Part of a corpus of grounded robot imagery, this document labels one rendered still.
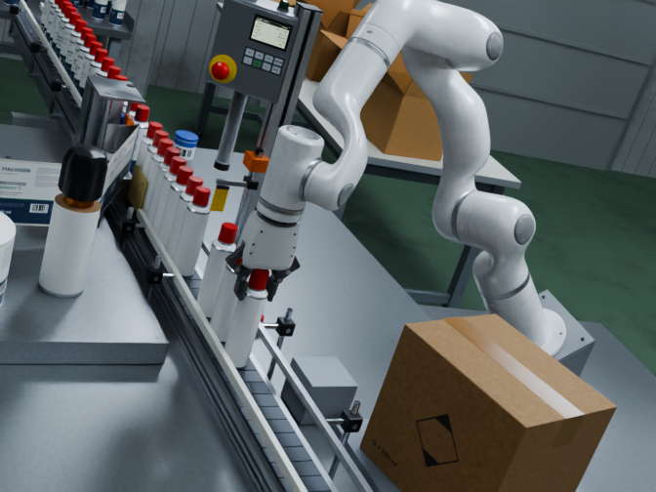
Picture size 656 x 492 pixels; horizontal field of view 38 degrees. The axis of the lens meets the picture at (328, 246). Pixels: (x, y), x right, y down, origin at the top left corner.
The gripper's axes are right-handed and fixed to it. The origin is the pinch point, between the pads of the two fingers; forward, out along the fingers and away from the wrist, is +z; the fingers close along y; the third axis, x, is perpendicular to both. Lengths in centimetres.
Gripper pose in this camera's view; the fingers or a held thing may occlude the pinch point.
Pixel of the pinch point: (255, 289)
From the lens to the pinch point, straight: 180.2
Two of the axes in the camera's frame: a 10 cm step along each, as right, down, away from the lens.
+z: -2.9, 8.8, 3.8
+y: -8.6, -0.7, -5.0
